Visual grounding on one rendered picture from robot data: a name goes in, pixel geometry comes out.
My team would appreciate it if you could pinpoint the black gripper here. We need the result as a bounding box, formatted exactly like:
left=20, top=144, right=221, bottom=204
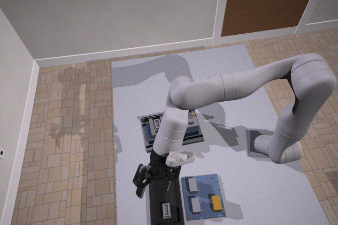
left=133, top=148, right=182, bottom=199

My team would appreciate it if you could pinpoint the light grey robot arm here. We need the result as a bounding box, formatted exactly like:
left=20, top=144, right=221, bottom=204
left=153, top=53, right=337, bottom=167

